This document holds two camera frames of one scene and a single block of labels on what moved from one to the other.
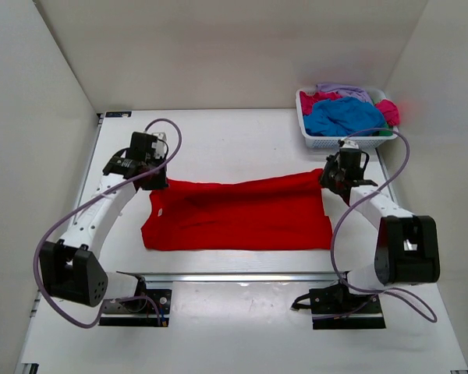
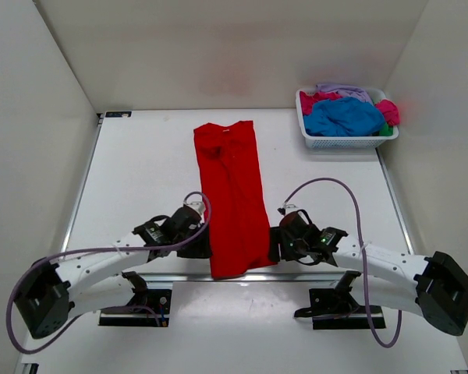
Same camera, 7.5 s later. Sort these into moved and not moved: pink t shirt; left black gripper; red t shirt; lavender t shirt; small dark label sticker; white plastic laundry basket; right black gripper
Moved: left black gripper; red t shirt; right black gripper
Not moved: small dark label sticker; pink t shirt; lavender t shirt; white plastic laundry basket
